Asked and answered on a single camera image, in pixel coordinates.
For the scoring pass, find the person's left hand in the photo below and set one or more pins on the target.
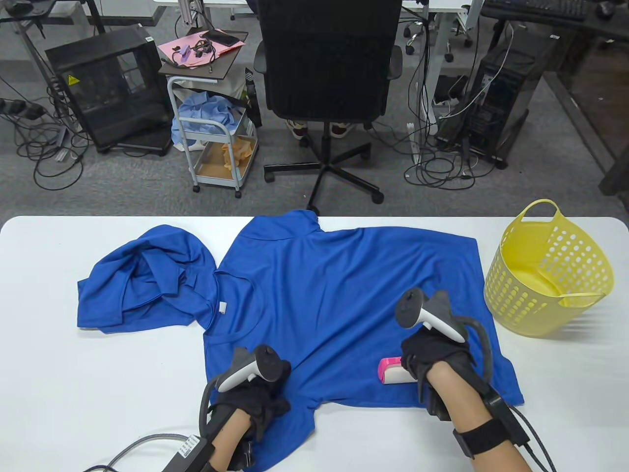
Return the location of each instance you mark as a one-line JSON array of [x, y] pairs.
[[255, 400]]

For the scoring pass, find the person's right hand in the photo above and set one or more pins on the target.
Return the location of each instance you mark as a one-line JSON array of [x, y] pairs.
[[432, 351]]

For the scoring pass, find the pink lint roller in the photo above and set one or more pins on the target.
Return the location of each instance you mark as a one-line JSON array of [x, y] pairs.
[[393, 372]]

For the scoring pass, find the blue t-shirt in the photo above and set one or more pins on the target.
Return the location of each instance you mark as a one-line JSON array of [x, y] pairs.
[[344, 295], [137, 295]]

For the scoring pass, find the person's right forearm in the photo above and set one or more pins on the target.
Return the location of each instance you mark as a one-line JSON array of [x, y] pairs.
[[471, 418]]

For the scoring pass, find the black and white controller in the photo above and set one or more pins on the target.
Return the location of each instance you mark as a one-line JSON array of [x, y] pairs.
[[410, 309], [265, 364]]

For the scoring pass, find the black sensor box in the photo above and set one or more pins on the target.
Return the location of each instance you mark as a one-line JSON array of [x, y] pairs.
[[508, 418], [189, 455]]

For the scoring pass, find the yellow perforated plastic basket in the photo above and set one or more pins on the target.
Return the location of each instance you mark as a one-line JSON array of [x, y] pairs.
[[511, 295]]

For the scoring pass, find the white power strip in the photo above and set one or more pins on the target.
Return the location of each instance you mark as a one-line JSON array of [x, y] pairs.
[[414, 147]]

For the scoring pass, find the white rolling cart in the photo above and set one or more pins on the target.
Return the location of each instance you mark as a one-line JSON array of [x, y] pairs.
[[211, 167]]

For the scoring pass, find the orange cloth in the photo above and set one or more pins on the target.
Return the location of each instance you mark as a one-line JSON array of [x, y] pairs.
[[239, 153]]

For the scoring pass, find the black computer tower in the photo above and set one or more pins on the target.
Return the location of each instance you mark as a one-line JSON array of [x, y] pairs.
[[511, 93]]

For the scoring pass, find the light blue cloth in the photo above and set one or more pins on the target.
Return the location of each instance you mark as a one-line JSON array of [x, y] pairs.
[[204, 110]]

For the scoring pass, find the white desk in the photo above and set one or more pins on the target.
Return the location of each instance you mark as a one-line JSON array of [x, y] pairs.
[[435, 54]]

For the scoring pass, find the black office chair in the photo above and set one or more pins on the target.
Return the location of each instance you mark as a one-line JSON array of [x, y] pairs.
[[324, 59]]

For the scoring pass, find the black glass computer case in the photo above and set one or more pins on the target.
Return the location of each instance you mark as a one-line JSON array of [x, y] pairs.
[[113, 118]]

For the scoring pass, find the black square board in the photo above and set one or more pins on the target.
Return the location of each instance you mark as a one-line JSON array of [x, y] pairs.
[[216, 69]]

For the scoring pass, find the small purple object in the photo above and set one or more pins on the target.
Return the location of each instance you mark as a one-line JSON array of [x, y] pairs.
[[184, 53]]

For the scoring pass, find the black keyboard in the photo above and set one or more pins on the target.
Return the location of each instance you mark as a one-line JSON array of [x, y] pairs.
[[535, 9]]

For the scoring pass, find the pink paper sheet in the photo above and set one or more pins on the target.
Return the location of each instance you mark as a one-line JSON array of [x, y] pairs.
[[167, 50]]

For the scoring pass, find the black desk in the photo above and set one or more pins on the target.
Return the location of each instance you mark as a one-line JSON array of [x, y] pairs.
[[612, 29]]

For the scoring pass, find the black power strip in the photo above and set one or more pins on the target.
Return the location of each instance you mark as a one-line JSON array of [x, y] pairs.
[[24, 109]]

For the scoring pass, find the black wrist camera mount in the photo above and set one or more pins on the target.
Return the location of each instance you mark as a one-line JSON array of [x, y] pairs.
[[243, 455], [435, 405]]

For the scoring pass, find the aluminium frame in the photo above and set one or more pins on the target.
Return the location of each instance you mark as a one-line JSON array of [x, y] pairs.
[[186, 12]]

